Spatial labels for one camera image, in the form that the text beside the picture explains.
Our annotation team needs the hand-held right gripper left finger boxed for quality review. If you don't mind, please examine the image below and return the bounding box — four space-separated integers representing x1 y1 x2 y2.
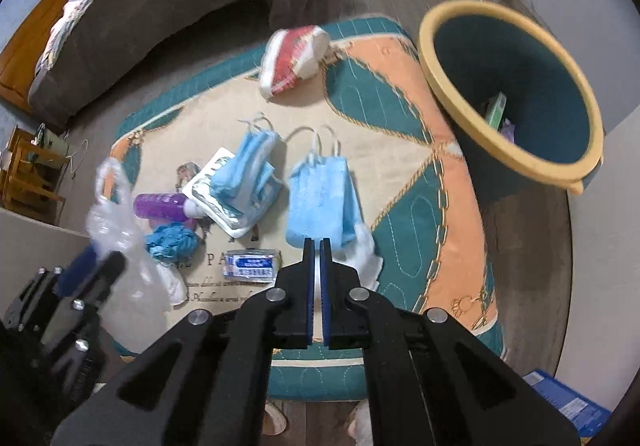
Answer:
50 238 317 446

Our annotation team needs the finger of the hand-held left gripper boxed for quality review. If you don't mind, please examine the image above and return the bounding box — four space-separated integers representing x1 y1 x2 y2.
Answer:
40 251 127 352
4 246 97 327

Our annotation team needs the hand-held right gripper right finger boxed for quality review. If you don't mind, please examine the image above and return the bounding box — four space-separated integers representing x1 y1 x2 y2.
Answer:
320 238 583 446

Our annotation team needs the clear plastic bag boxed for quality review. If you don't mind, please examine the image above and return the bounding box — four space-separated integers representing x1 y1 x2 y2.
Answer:
86 158 188 342

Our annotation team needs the small blue and white packet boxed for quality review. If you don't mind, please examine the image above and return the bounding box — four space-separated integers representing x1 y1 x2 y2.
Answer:
222 248 282 283

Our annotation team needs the blue face mask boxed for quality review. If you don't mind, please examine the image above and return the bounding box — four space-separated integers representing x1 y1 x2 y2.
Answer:
285 126 362 249
210 113 284 215

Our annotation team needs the purple bottle with white cap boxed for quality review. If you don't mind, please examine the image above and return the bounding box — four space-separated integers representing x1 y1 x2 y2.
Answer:
132 192 207 223

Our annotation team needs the silver blister pack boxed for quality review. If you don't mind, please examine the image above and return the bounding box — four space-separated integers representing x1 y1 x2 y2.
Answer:
181 147 258 239

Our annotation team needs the teal bin with yellow rim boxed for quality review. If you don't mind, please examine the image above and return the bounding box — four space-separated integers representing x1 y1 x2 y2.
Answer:
417 0 605 201

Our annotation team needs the crumpled white tissue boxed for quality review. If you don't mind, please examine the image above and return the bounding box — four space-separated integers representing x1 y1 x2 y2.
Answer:
344 221 385 293

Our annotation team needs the crumpled blue glove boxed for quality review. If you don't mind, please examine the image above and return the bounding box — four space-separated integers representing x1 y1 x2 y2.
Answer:
145 221 201 263

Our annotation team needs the wooden rack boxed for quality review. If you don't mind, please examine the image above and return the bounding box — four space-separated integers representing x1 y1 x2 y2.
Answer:
0 125 72 227

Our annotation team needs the folded blue face mask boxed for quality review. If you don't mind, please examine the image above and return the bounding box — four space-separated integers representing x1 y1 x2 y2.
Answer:
210 113 284 215

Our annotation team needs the patterned teal and orange rug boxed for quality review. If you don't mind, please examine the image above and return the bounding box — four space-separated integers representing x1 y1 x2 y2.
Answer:
112 16 508 399

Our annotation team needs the red white shoe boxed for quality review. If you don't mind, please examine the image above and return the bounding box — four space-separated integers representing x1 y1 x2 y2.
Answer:
258 25 332 99

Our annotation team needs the green box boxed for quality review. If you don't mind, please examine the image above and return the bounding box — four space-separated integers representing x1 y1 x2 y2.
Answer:
482 93 509 130

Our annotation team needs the patterned bed quilt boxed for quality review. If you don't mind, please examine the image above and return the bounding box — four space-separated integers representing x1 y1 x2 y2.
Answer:
34 0 153 79

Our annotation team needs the blue cardboard box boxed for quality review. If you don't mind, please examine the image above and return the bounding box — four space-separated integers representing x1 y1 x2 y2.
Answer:
522 368 614 438

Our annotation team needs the bed with grey blanket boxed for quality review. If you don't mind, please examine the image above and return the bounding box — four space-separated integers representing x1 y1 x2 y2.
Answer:
27 0 323 127

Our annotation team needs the wooden bed frame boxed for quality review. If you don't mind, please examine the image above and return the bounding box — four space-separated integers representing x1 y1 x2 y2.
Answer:
0 0 107 113

